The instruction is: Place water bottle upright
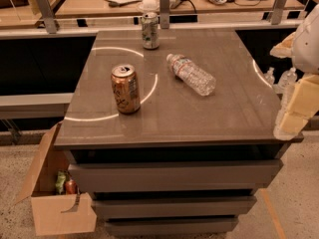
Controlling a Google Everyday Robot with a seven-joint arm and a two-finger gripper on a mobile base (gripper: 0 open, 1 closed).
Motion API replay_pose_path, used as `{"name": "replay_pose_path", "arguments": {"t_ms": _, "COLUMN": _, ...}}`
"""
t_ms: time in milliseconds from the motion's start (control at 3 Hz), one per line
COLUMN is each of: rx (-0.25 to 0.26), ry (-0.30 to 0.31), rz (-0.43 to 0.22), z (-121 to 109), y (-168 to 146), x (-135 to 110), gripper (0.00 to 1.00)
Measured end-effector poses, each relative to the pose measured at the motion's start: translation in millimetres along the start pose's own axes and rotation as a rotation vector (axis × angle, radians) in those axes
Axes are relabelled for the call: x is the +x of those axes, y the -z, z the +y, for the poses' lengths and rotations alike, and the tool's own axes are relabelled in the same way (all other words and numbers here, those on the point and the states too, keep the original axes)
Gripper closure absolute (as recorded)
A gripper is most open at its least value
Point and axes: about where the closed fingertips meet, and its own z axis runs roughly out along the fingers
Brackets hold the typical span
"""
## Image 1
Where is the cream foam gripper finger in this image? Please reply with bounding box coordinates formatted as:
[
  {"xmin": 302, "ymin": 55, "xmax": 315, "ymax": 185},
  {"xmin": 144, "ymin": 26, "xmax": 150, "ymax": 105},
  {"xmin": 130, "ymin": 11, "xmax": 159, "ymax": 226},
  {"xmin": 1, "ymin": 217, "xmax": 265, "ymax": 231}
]
[
  {"xmin": 270, "ymin": 33, "xmax": 295, "ymax": 59},
  {"xmin": 278, "ymin": 74, "xmax": 319, "ymax": 135}
]

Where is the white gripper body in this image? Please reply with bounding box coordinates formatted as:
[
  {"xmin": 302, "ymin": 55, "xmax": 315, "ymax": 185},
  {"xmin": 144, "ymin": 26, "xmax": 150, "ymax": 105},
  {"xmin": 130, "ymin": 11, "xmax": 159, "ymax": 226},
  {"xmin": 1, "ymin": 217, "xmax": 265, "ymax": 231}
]
[{"xmin": 292, "ymin": 4, "xmax": 319, "ymax": 74}]

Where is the clear plastic water bottle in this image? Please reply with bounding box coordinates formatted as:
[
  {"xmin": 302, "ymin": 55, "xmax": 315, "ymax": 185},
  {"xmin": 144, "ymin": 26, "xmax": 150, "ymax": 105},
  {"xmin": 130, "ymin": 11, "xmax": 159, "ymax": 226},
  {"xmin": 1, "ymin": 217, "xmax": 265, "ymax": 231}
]
[{"xmin": 166, "ymin": 54, "xmax": 216, "ymax": 97}]

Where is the spare clear bottle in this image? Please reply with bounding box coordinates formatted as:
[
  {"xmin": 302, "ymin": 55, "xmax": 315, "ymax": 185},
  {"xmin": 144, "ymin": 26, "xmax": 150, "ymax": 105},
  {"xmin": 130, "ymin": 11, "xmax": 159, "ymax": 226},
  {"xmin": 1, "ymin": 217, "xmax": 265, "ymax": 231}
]
[
  {"xmin": 277, "ymin": 68, "xmax": 297, "ymax": 92},
  {"xmin": 264, "ymin": 67, "xmax": 275, "ymax": 85}
]

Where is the grey drawer cabinet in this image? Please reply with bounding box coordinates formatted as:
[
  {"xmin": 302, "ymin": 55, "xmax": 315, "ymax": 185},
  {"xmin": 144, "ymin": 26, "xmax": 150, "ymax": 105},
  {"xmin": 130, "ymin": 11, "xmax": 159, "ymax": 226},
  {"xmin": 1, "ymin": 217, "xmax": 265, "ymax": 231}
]
[{"xmin": 53, "ymin": 28, "xmax": 305, "ymax": 237}]

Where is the silver green soda can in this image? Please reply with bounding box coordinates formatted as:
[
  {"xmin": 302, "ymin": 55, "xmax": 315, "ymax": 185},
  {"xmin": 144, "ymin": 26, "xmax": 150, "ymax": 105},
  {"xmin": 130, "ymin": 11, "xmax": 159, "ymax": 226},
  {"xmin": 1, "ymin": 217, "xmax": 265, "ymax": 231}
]
[{"xmin": 142, "ymin": 12, "xmax": 160, "ymax": 50}]

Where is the white round lid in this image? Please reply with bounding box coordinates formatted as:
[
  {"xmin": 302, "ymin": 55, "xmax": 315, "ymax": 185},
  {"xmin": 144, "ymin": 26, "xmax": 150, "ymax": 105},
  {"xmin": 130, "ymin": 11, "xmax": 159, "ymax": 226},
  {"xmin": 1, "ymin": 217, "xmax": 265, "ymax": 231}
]
[{"xmin": 137, "ymin": 0, "xmax": 159, "ymax": 13}]

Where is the gold soda can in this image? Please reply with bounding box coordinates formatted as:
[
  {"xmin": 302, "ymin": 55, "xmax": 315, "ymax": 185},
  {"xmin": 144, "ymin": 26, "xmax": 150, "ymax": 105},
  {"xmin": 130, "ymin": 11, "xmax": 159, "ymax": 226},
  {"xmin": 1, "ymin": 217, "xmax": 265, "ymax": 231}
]
[{"xmin": 111, "ymin": 64, "xmax": 141, "ymax": 114}]

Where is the red can in box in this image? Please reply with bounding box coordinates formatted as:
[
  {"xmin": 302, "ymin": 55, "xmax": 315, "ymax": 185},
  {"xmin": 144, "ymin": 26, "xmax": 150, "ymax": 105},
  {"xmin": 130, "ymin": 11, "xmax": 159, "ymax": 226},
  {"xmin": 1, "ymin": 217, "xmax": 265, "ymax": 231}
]
[{"xmin": 65, "ymin": 180, "xmax": 77, "ymax": 194}]

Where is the green snack bag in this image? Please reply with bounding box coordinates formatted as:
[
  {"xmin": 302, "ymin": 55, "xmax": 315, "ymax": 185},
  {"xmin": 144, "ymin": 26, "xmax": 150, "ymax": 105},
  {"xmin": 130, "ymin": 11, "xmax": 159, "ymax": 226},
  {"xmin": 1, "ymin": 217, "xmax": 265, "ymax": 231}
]
[{"xmin": 55, "ymin": 170, "xmax": 67, "ymax": 195}]

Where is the open cardboard box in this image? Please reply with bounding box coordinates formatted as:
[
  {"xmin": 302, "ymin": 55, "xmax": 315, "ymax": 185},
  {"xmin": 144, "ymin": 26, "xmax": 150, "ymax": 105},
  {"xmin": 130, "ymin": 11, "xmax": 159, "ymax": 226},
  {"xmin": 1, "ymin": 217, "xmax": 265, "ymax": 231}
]
[{"xmin": 16, "ymin": 123, "xmax": 97, "ymax": 236}]

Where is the right metal bracket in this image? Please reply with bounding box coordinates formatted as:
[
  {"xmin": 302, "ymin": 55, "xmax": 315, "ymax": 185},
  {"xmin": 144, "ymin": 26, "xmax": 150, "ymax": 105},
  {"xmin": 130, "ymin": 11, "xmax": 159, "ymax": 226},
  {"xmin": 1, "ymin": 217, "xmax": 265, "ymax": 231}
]
[{"xmin": 268, "ymin": 0, "xmax": 287, "ymax": 25}]

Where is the metal bracket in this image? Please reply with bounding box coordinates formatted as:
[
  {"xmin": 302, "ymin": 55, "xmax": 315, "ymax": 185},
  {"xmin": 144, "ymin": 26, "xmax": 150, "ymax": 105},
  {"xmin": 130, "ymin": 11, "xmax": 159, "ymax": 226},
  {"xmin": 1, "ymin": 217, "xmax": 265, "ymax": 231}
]
[
  {"xmin": 36, "ymin": 0, "xmax": 58, "ymax": 34},
  {"xmin": 159, "ymin": 0, "xmax": 169, "ymax": 29},
  {"xmin": 268, "ymin": 0, "xmax": 287, "ymax": 25}
]

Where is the middle metal bracket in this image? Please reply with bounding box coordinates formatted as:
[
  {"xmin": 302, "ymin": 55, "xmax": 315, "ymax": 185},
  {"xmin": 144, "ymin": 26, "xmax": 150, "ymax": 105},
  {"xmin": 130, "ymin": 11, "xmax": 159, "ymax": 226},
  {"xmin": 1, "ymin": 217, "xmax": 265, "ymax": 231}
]
[{"xmin": 159, "ymin": 0, "xmax": 169, "ymax": 29}]

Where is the left metal bracket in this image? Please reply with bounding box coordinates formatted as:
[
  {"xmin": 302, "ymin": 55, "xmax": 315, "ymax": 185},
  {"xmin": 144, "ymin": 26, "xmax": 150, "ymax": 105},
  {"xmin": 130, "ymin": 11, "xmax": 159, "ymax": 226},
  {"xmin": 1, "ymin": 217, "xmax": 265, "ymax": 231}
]
[{"xmin": 36, "ymin": 0, "xmax": 58, "ymax": 34}]

